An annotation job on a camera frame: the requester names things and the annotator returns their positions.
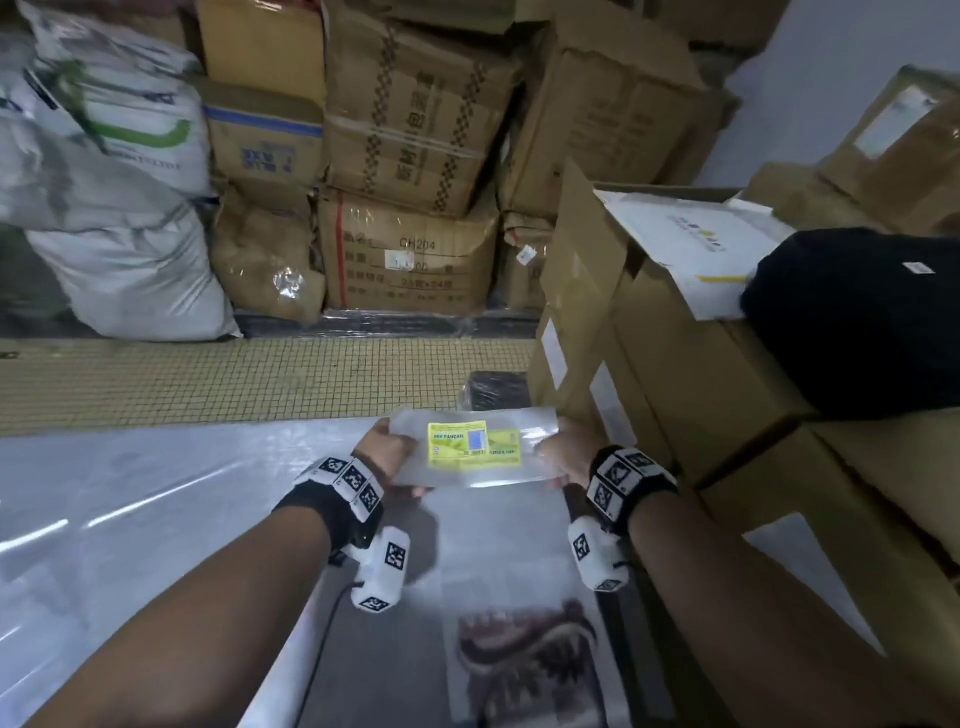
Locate person's right hand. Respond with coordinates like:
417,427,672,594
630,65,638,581
534,416,610,490

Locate person's left hand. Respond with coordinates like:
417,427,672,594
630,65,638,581
350,418,430,502

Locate bag pack with green label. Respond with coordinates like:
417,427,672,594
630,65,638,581
389,407,562,489

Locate stack of bagged red headbands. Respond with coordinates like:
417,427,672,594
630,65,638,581
438,479,635,728

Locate person's left forearm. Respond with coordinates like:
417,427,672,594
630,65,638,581
22,506,333,728

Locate person's right forearm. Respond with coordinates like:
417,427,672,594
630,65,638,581
628,491,931,728

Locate black marker wristband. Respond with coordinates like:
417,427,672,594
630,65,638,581
273,455,385,553
586,446,680,535

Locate black wrapped bundle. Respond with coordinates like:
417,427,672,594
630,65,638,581
458,371,531,412

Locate cardboard boxes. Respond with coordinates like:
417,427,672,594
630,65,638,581
524,161,960,728

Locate small labelled brown box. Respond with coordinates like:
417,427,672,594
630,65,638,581
498,211,556,313

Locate cardboard box with red print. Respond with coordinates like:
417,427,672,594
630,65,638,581
318,187,502,316

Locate grey table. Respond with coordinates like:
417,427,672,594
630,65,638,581
0,416,676,728

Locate torn brown cardboard box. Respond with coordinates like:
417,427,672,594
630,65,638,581
209,179,328,325

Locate white cardboard sheet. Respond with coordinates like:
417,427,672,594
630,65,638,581
596,191,796,322

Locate plain white sack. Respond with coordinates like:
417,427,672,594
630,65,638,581
26,202,241,343

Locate black fabric case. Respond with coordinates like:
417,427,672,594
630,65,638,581
738,227,960,421

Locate cardboard box with blue stripe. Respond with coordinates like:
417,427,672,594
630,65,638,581
196,78,328,189

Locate large brown cardboard box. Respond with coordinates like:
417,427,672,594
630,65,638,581
500,14,725,219

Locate cardboard box with checker pattern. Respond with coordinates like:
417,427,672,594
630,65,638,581
322,0,523,219

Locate grey-green sack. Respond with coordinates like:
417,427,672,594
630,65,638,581
0,224,70,324

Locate plain yellowish cardboard box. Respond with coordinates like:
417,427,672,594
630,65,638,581
194,0,328,106

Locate white sack with green print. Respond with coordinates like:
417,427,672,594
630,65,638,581
18,0,215,200

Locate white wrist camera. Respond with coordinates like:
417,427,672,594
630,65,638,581
567,515,630,594
350,524,412,615

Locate black camera cable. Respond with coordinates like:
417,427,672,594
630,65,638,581
293,581,365,728

